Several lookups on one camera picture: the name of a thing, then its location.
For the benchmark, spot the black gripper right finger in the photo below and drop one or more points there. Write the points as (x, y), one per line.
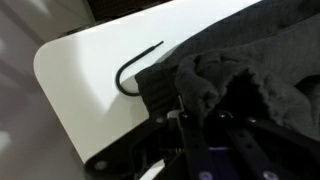
(260, 150)

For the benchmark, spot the black jean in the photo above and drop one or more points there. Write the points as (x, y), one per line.
(250, 50)

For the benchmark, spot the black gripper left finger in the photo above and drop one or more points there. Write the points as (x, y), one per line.
(196, 150)

